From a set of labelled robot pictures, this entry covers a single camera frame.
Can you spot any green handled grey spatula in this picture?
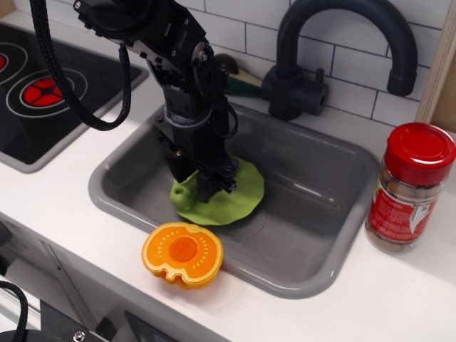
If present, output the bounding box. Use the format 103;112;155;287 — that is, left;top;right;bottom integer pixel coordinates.
170;171;199;211

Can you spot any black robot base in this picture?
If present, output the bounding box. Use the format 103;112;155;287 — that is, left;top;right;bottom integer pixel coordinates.
0;280;172;342

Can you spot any toy avocado half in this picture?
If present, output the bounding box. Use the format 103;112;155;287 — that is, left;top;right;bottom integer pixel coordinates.
215;53;262;98

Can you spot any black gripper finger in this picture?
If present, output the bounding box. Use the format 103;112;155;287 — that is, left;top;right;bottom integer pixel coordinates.
197;172;222;203
164;145;198;182

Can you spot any red lidded spice jar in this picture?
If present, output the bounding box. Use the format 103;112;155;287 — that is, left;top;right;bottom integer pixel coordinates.
365;123;455;253

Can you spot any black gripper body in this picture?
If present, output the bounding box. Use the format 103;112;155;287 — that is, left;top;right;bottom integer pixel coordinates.
153;106;238;193

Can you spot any grey plastic sink basin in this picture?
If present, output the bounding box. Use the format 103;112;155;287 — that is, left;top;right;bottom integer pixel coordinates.
88;105;379;299

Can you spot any dark grey faucet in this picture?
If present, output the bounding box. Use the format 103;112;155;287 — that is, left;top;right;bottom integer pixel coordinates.
260;0;418;121

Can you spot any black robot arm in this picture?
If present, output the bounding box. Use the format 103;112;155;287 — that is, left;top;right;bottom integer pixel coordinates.
74;1;238;203

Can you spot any orange toy pumpkin half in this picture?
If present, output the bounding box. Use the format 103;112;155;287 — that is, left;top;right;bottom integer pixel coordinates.
142;222;224;289

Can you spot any black braided cable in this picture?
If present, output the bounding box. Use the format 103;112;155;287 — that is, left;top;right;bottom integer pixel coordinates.
28;0;133;132

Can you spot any black toy stovetop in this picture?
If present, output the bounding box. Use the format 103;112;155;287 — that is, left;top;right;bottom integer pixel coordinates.
0;23;150;175

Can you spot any green wavy plate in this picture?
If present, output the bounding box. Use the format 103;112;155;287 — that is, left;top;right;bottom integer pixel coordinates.
177;157;265;226

